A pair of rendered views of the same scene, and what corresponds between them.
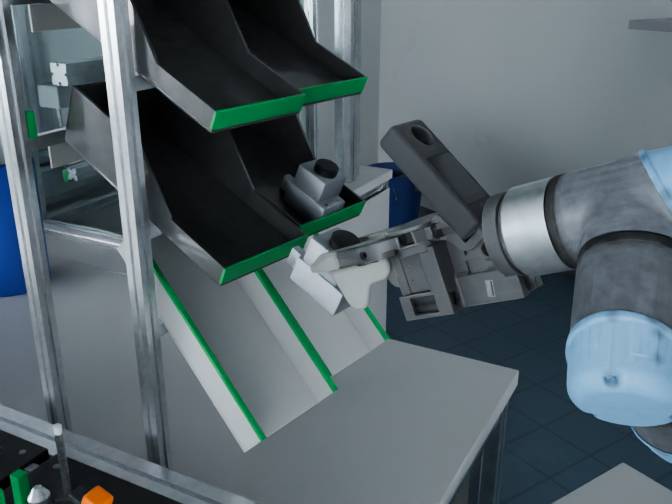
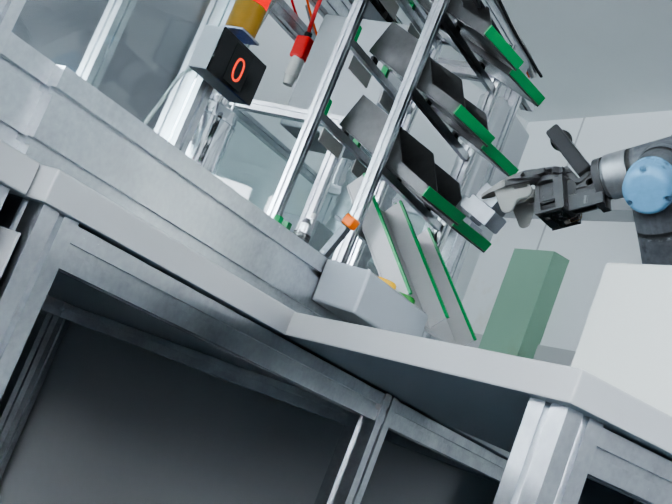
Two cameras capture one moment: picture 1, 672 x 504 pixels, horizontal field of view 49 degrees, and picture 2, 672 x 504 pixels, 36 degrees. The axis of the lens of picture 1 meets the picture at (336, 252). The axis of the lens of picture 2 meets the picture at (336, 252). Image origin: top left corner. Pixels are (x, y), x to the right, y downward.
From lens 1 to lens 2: 1.31 m
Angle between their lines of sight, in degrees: 31
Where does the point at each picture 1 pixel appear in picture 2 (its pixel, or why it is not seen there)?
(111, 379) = not seen: hidden behind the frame
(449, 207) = (575, 158)
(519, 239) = (609, 164)
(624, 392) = (647, 174)
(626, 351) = (651, 162)
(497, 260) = (595, 177)
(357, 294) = (508, 204)
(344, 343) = (444, 331)
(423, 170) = (566, 142)
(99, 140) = (368, 122)
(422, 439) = not seen: hidden behind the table
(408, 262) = (543, 188)
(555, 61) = not seen: hidden behind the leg
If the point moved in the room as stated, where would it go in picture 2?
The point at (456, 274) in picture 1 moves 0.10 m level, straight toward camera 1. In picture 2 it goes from (568, 195) to (572, 176)
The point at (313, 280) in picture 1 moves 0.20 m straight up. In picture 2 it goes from (478, 205) to (517, 102)
